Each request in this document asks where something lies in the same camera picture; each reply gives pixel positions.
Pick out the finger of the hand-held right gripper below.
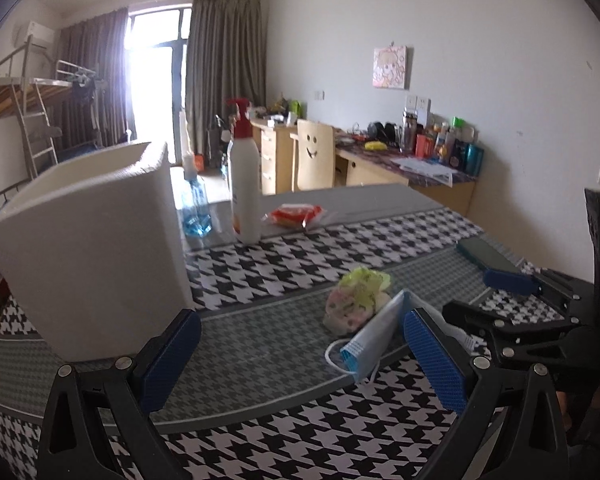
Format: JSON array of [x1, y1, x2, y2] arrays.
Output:
[[442, 300, 581, 362], [482, 267, 581, 311]]

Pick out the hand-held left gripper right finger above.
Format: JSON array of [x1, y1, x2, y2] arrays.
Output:
[[403, 307, 571, 480]]

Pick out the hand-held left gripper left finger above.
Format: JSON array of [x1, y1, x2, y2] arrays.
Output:
[[35, 308, 202, 480]]

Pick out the blue face mask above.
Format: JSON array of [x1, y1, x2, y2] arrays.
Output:
[[325, 288, 476, 386]]

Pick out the white foam box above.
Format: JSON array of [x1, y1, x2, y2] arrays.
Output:
[[0, 141, 197, 363]]

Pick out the white papers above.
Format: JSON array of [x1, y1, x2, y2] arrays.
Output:
[[392, 157, 453, 187]]

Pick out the row of toiletry bottles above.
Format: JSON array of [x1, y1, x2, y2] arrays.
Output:
[[415, 116, 485, 177]]

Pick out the black white houndstooth tablecloth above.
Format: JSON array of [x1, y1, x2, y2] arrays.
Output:
[[0, 207, 581, 480]]

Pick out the blue spray bottle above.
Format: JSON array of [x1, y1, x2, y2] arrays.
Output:
[[181, 152, 212, 237]]

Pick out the clear thermos bottle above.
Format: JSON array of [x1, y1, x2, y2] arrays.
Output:
[[401, 108, 418, 153]]

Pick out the patterned desk mat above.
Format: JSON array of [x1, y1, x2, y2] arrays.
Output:
[[335, 145, 476, 186]]

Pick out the long wooden desk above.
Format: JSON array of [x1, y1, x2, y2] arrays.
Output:
[[250, 119, 478, 216]]

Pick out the red snack packet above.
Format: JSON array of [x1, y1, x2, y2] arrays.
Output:
[[265, 203, 327, 231]]

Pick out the white lotion pump bottle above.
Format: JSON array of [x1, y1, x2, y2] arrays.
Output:
[[226, 98, 263, 245]]

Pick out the black bag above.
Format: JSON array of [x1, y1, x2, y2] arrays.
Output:
[[367, 121, 401, 148]]

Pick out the dark trolley bag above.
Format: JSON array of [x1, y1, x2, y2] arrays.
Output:
[[207, 115, 231, 168]]

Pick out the wooden chair with smiley face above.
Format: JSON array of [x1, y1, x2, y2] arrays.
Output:
[[289, 119, 337, 193]]

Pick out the glass balcony door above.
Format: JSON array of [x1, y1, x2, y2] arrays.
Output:
[[125, 5, 193, 153]]

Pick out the hanging dark blue garment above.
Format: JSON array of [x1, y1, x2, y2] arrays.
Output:
[[72, 77, 101, 106]]

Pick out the brown curtain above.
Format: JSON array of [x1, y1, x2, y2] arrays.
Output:
[[55, 8, 133, 146], [185, 0, 268, 158]]

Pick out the metal bunk bed with ladder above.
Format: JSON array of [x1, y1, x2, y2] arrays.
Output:
[[0, 35, 76, 221]]

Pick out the white air conditioner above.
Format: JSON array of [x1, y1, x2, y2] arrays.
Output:
[[12, 21, 56, 46]]

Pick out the cartoon wall picture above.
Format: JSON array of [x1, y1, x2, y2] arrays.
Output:
[[372, 45, 408, 90]]

